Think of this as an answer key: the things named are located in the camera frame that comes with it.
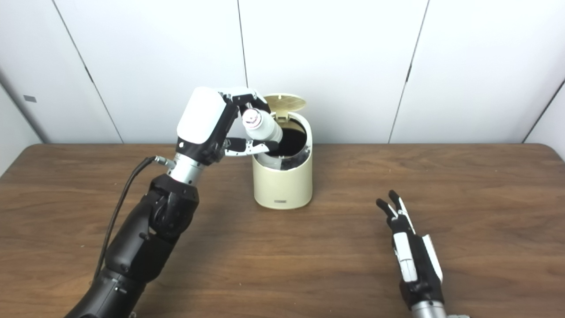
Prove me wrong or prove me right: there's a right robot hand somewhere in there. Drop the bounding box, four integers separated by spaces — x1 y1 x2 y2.
376 190 444 310

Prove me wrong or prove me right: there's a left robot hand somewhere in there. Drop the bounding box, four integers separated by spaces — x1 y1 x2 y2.
176 87 272 167

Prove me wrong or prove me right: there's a small white plastic bottle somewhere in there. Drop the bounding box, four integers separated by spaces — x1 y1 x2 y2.
242 109 283 144

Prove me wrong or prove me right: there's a cream round bin lid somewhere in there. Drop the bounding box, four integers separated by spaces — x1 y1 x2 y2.
264 93 307 122

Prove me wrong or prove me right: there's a cream-colored bin body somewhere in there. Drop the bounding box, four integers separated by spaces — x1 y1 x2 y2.
252 111 314 210

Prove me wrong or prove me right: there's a black bin liner bag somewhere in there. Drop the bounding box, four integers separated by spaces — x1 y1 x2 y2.
265 148 312 171

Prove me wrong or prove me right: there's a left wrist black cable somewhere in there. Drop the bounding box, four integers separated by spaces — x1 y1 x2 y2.
93 155 178 281

